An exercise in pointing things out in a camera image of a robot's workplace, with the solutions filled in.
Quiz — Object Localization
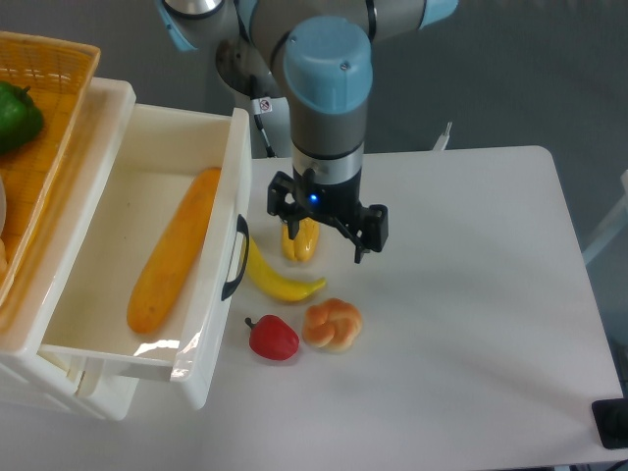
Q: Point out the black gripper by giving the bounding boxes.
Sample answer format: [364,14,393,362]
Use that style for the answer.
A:
[267,169,389,264]

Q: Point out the white drawer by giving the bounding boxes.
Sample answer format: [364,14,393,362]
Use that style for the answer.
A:
[41,105,252,420]

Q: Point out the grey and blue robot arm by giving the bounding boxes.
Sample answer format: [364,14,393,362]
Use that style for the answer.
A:
[217,1,456,258]

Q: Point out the white drawer cabinet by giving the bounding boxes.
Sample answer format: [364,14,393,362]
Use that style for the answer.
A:
[1,78,137,420]

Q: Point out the yellow bell pepper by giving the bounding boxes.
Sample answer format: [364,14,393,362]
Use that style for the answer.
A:
[281,218,320,262]

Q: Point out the yellow banana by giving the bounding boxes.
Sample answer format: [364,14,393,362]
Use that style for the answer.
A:
[245,237,327,302]

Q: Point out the knotted bread roll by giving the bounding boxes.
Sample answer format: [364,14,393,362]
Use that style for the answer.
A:
[301,298,363,353]

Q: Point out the red bell pepper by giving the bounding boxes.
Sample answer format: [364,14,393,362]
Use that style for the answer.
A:
[244,314,299,361]

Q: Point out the long orange baguette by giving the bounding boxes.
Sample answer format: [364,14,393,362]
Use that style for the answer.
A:
[127,168,222,335]

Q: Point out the orange woven basket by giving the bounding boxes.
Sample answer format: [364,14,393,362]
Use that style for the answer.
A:
[1,31,100,300]

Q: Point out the green bell pepper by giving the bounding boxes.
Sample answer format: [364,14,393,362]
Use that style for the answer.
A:
[0,80,44,154]

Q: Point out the black device at table corner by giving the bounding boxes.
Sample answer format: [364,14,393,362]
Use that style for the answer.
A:
[592,398,627,449]

